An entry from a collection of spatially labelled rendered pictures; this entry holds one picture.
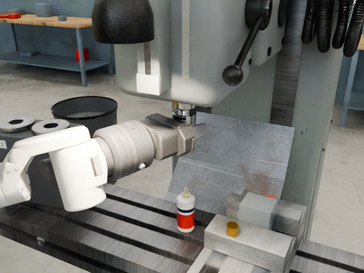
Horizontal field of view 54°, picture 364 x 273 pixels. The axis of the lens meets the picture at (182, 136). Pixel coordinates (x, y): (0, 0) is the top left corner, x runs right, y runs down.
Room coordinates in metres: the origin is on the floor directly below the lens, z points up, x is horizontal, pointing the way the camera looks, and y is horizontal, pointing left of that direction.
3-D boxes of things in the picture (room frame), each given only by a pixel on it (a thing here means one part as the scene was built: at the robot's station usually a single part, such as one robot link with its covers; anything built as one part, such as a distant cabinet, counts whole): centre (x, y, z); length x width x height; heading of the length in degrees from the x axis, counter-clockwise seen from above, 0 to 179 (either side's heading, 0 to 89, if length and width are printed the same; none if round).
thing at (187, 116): (0.65, 0.00, 1.26); 0.05 x 0.05 x 0.01
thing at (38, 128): (0.84, 0.37, 1.07); 0.22 x 0.12 x 0.20; 75
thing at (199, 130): (0.62, -0.03, 1.23); 0.06 x 0.02 x 0.03; 133
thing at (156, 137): (0.58, 0.06, 1.23); 0.13 x 0.12 x 0.10; 43
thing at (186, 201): (0.68, -0.01, 1.02); 0.04 x 0.04 x 0.11
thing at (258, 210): (0.58, -0.15, 1.08); 0.06 x 0.05 x 0.06; 62
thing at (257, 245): (0.53, -0.12, 1.06); 0.15 x 0.06 x 0.04; 62
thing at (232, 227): (0.53, -0.09, 1.08); 0.02 x 0.02 x 0.02
